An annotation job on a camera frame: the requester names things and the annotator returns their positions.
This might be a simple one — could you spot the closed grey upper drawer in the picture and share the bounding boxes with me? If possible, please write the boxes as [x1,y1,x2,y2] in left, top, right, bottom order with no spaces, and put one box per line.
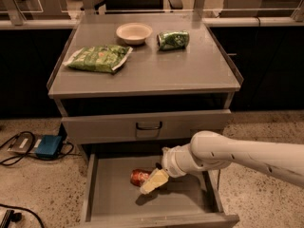
[62,109,231,144]

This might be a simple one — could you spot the black drawer handle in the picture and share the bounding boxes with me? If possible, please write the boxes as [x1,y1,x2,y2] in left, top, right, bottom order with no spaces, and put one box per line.
[136,122,162,131]

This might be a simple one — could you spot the blue box on floor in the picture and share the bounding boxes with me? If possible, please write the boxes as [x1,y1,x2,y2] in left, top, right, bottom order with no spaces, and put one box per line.
[34,135,62,159]

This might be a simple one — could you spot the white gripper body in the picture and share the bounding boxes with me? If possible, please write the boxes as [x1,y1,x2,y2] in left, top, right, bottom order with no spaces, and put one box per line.
[161,144,190,178]

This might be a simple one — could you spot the grey drawer cabinet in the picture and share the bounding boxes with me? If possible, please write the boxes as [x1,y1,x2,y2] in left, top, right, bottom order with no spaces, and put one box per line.
[48,13,242,157]

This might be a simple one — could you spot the black floor cable left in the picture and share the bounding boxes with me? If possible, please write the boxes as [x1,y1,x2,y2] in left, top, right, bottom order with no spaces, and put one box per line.
[0,130,82,167]

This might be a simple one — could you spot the clear glass barrier panel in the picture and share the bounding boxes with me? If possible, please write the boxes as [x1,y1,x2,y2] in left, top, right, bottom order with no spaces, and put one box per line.
[0,0,304,26]

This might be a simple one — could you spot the black cable bottom left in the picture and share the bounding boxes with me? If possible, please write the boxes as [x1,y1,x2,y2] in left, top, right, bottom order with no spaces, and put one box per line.
[0,203,46,228]

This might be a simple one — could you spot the grey flat floor device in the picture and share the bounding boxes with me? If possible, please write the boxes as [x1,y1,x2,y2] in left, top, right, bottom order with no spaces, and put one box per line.
[8,133,42,154]

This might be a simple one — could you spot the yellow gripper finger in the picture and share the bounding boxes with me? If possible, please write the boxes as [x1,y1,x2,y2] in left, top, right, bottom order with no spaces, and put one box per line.
[140,169,169,195]

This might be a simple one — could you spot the green chip bag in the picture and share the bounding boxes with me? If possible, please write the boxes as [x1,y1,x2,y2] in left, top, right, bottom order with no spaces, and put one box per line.
[64,45,133,73]

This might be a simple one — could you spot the white paper bowl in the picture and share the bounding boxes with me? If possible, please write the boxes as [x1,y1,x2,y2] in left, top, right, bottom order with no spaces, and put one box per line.
[116,23,153,46]

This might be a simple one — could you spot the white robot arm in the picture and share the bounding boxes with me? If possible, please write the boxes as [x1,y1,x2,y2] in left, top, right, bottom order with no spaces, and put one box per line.
[140,131,304,195]

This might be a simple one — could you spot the black device bottom left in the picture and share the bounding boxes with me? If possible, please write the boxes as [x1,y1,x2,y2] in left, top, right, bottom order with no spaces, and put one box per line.
[0,210,22,228]

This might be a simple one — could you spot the green soda can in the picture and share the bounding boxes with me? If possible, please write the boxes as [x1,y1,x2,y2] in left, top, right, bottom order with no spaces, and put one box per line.
[157,30,190,51]

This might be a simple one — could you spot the open grey lower drawer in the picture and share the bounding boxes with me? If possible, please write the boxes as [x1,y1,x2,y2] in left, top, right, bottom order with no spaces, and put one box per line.
[81,146,239,228]

